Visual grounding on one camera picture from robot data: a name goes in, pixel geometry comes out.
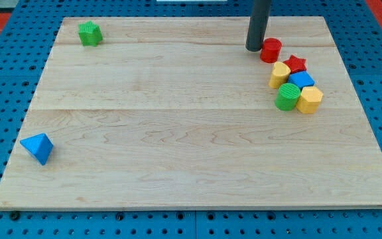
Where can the yellow heart block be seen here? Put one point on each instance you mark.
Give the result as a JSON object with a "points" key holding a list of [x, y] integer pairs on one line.
{"points": [[279, 75]]}

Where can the blue cube block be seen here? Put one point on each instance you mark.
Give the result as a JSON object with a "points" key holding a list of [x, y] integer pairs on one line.
{"points": [[301, 79]]}

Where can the green star block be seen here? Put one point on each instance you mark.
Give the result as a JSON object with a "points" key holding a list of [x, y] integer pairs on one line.
{"points": [[89, 34]]}

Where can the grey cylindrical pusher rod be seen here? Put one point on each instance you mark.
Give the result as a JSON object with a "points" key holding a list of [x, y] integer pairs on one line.
{"points": [[258, 24]]}

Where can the green cylinder block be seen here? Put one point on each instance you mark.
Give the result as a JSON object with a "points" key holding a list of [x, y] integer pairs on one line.
{"points": [[287, 97]]}

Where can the light wooden board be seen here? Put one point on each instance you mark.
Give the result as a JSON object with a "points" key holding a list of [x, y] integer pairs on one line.
{"points": [[171, 113]]}

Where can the red star block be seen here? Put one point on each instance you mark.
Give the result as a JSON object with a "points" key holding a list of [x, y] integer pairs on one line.
{"points": [[296, 64]]}

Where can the blue triangle block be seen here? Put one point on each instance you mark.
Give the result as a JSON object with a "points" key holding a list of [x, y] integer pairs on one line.
{"points": [[39, 147]]}

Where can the yellow hexagon block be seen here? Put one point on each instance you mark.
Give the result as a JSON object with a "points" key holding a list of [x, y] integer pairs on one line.
{"points": [[309, 100]]}

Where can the red cylinder block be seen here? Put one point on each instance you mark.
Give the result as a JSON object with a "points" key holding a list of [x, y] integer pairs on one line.
{"points": [[270, 50]]}

